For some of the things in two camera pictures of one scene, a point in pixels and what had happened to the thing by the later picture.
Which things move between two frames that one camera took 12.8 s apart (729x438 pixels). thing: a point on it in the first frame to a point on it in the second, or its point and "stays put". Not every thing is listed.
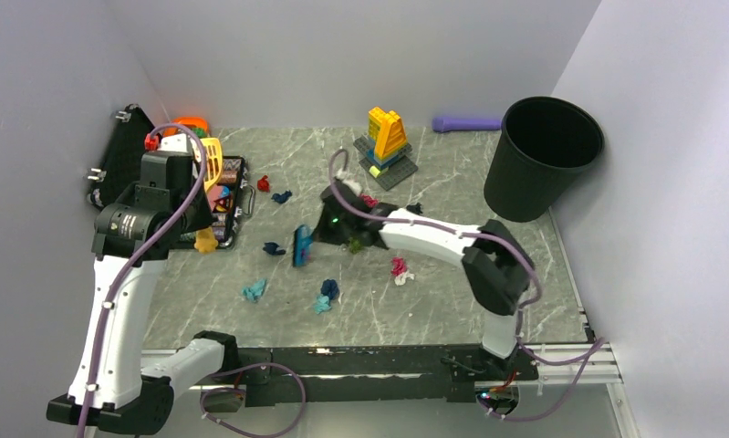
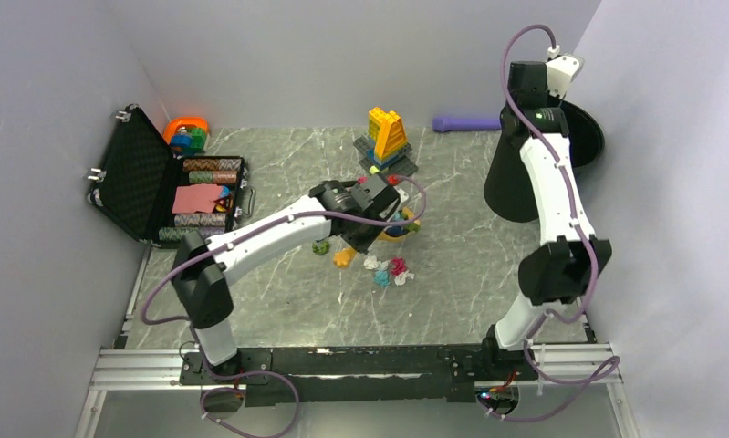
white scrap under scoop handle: (401, 278) stays put
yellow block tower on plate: (385, 148) stays put
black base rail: (280, 375) stays put
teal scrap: (321, 304) to (381, 277)
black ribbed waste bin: (546, 142) stays put
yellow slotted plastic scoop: (213, 161) to (345, 257)
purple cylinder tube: (443, 124) stays put
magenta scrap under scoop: (399, 265) stays put
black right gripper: (322, 234) to (553, 101)
